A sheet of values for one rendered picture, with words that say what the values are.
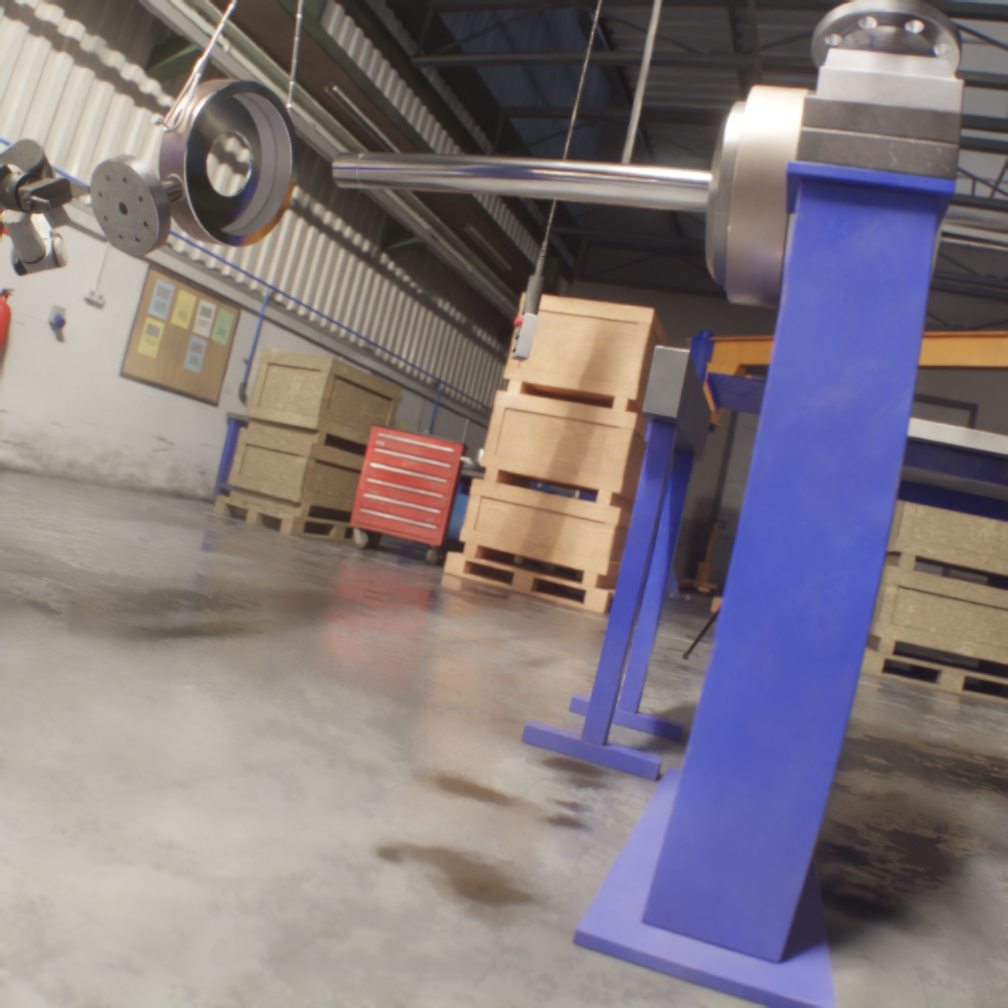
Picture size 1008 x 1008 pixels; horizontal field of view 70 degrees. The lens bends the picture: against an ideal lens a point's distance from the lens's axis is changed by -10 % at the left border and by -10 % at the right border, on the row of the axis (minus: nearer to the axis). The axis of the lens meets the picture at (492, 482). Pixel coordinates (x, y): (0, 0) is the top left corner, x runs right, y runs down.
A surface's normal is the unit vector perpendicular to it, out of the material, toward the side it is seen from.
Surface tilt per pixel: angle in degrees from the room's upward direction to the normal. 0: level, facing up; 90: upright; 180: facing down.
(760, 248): 140
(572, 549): 90
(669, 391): 90
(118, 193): 131
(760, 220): 127
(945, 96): 90
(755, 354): 90
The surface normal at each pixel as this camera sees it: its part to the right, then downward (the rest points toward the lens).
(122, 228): -0.45, 0.54
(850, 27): -0.22, 0.97
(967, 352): -0.77, -0.20
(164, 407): 0.91, 0.19
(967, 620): -0.26, -0.10
